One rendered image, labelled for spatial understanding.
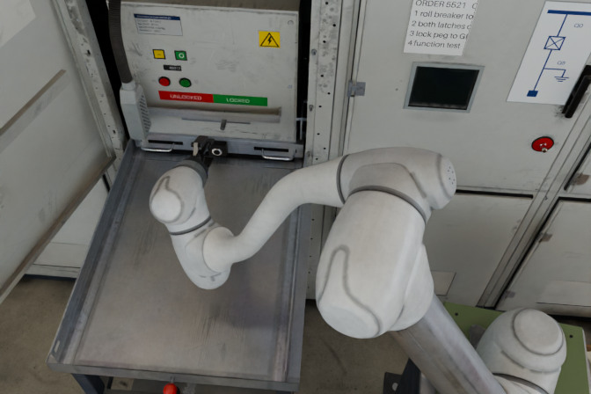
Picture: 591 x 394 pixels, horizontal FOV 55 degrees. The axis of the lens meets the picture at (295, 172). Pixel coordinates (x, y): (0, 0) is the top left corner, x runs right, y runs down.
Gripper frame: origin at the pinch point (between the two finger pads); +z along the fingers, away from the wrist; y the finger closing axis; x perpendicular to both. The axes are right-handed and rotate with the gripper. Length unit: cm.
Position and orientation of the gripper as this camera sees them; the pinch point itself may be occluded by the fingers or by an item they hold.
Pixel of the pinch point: (207, 151)
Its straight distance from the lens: 161.4
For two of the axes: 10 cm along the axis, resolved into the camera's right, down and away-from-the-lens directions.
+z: 0.6, -3.2, 9.4
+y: -0.6, 9.4, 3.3
